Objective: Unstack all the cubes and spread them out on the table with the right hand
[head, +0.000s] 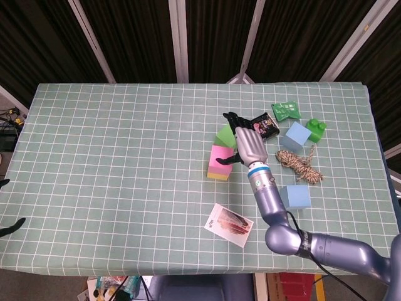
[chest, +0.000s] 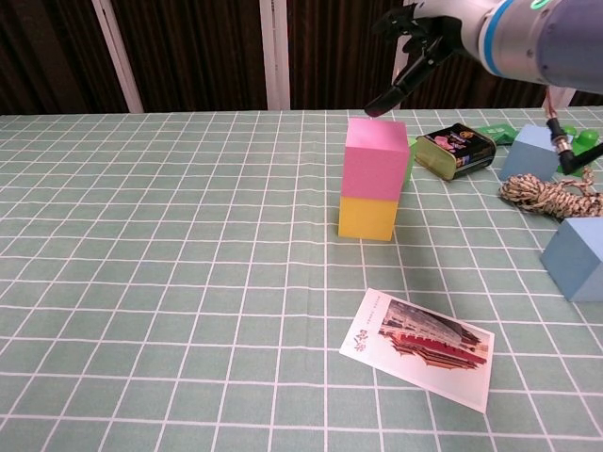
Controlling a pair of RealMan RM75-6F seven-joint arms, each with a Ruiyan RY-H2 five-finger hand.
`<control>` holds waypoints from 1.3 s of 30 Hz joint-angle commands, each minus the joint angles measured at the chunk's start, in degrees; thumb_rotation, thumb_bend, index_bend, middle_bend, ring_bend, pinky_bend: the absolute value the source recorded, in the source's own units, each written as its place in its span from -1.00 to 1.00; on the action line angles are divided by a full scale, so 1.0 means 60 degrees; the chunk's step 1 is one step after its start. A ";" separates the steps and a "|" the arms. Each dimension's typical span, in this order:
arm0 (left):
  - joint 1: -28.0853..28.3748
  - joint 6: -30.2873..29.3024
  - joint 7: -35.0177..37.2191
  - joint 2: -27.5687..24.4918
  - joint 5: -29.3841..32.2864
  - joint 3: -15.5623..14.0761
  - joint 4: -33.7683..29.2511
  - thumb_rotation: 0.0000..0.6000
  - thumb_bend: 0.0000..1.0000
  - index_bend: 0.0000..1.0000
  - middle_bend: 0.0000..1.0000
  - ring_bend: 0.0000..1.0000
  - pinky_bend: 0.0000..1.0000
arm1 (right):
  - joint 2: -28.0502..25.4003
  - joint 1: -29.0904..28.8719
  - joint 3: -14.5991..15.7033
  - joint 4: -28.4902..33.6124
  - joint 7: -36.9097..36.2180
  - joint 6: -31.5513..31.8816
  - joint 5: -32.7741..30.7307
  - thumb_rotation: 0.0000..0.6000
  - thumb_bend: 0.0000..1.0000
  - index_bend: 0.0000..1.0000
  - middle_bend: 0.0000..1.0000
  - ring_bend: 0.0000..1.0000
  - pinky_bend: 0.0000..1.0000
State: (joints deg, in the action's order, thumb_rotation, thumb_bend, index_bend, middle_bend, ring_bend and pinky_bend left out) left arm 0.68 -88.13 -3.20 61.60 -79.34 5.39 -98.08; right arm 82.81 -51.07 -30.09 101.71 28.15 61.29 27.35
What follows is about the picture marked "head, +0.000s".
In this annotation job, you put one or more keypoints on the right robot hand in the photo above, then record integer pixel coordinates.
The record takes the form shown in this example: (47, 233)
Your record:
(250, 145)

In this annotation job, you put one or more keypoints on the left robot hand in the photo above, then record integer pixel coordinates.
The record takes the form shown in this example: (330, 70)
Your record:
(12, 226)

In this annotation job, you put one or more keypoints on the green foam cube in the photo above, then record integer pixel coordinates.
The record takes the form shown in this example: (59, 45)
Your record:
(225, 136)

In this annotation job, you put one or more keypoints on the blue foam cube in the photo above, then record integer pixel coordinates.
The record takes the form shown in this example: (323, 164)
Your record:
(296, 135)
(296, 196)

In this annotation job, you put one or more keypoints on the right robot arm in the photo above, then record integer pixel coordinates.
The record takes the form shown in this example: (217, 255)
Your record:
(338, 247)

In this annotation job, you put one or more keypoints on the black rectangular tin can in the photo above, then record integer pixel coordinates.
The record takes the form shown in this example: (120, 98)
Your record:
(267, 127)

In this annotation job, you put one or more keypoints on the pink foam cube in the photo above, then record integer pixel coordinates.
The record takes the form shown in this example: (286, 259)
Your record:
(220, 155)

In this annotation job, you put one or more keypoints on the yellow foam cube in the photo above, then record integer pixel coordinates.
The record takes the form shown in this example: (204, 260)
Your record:
(217, 176)

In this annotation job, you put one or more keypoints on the green snack packet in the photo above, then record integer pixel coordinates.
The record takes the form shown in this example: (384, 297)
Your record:
(285, 109)

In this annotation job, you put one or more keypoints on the green toy brick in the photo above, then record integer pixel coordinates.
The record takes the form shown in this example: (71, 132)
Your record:
(318, 128)

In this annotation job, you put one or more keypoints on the picture postcard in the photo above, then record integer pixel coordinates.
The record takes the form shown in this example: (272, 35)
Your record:
(228, 224)

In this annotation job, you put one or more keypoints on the black power box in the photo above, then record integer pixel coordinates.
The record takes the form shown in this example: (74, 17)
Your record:
(7, 141)

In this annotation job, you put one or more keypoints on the green checked tablecloth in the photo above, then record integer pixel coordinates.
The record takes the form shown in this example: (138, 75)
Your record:
(109, 172)

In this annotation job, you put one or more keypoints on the teal snack bag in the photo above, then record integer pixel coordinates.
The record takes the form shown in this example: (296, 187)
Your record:
(131, 283)

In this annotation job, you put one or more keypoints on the white table leg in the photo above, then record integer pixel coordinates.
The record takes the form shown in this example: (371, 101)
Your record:
(260, 287)

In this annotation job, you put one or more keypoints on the brown cardboard box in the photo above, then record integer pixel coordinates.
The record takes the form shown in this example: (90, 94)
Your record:
(273, 287)

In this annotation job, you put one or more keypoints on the red plastic crate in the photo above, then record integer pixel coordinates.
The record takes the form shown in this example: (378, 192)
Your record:
(296, 283)

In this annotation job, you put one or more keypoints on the grey blue seat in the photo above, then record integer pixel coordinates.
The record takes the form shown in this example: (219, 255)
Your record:
(200, 290)

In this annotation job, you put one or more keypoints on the dark brown curtain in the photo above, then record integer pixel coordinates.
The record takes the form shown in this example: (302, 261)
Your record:
(141, 37)

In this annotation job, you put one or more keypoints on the yellow bar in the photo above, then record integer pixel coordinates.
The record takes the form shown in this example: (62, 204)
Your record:
(319, 291)

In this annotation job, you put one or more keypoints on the white metal frame post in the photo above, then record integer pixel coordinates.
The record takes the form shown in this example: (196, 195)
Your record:
(355, 40)
(92, 40)
(252, 37)
(183, 47)

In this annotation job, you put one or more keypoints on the white metal frame rail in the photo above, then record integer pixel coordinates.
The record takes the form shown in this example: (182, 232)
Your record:
(393, 153)
(12, 98)

